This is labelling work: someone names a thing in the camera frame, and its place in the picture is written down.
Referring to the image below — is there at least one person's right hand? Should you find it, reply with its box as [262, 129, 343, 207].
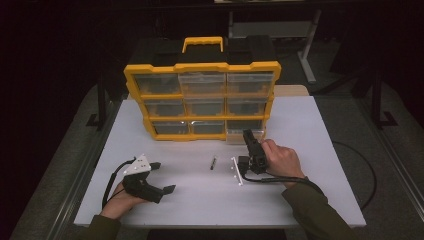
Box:
[260, 138, 306, 190]

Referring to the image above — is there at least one clear plastic drawer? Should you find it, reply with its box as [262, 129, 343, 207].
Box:
[225, 129, 267, 145]

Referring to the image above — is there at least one black metal stand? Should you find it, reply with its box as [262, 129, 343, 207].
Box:
[85, 73, 112, 132]
[370, 70, 400, 130]

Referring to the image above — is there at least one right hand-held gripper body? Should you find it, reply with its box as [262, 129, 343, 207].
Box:
[231, 139, 268, 187]

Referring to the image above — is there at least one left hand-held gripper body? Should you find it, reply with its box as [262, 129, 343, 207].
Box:
[121, 153, 165, 205]

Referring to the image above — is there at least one black floor cable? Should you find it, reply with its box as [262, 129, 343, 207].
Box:
[332, 140, 379, 211]

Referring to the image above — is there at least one yellow drawer organizer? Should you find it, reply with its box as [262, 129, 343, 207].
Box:
[123, 35, 283, 143]

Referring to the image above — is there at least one light wooden board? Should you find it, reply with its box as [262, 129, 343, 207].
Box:
[273, 84, 311, 98]

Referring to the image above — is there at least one white desk frame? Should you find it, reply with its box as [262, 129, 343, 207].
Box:
[227, 8, 323, 85]

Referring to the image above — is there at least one grey metal rail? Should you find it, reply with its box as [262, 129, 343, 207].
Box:
[46, 99, 122, 240]
[353, 98, 424, 214]

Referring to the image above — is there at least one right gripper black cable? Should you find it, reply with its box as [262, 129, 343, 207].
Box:
[239, 165, 326, 196]

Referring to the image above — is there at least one person's left hand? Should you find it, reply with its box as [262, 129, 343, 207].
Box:
[99, 182, 148, 221]

